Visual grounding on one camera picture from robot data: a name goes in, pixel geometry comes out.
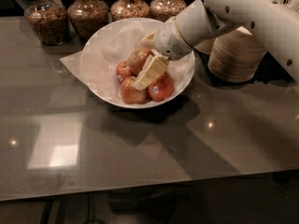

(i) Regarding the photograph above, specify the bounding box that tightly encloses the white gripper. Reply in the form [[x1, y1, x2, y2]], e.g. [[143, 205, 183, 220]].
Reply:
[[134, 17, 192, 91]]

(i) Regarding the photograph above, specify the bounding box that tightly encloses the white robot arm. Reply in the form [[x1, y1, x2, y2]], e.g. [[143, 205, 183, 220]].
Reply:
[[140, 0, 299, 81]]

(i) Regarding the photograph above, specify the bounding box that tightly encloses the top red apple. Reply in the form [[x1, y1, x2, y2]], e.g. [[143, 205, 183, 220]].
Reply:
[[128, 48, 152, 76]]

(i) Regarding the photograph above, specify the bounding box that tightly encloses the left small red apple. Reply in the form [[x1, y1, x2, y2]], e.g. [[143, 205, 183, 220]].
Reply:
[[116, 61, 133, 82]]

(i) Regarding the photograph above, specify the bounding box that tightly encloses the front right red apple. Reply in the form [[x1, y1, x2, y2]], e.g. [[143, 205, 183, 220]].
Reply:
[[148, 73, 175, 102]]

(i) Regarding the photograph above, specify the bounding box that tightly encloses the front left red apple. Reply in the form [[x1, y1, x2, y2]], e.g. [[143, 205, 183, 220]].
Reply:
[[121, 77, 148, 105]]

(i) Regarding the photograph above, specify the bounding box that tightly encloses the back paper bowl stack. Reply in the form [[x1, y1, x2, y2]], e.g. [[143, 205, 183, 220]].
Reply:
[[194, 38, 215, 55]]

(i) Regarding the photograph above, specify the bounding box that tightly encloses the paper bowl stack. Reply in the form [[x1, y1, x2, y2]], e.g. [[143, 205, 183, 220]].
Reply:
[[194, 38, 215, 55], [207, 27, 266, 83]]

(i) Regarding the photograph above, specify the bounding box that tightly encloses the front paper bowl stack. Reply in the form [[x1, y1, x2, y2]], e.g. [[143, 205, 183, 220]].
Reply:
[[207, 27, 266, 83]]

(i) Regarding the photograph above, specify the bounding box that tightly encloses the white paper liner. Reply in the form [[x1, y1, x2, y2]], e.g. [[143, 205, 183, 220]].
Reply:
[[59, 19, 192, 102]]

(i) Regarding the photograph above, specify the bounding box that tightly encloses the cereal jar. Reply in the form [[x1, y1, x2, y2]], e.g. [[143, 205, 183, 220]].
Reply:
[[67, 0, 108, 43], [149, 0, 187, 21], [110, 0, 150, 21], [24, 0, 70, 46]]

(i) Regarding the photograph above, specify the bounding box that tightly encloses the far left cereal jar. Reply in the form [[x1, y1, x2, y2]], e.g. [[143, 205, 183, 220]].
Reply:
[[24, 0, 70, 46]]

